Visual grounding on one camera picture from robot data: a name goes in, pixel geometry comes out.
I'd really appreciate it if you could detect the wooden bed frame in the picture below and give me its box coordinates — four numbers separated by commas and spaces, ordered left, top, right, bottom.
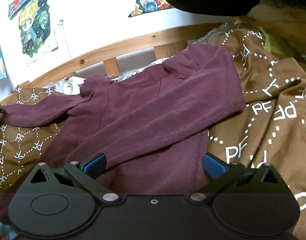
0, 22, 234, 106

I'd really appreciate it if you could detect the brown PF-print blanket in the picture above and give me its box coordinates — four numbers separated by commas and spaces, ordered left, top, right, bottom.
0, 28, 306, 239

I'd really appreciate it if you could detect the maroon long-sleeve top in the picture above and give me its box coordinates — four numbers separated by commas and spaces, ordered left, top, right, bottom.
0, 44, 245, 194

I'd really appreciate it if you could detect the lime green cloth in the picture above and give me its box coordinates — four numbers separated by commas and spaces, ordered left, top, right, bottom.
258, 26, 296, 57

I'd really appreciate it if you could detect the anime boy wall poster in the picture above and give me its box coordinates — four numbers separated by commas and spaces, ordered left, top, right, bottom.
18, 0, 51, 58

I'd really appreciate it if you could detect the white floral bed sheet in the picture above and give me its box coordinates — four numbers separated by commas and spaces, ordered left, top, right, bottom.
44, 21, 241, 95

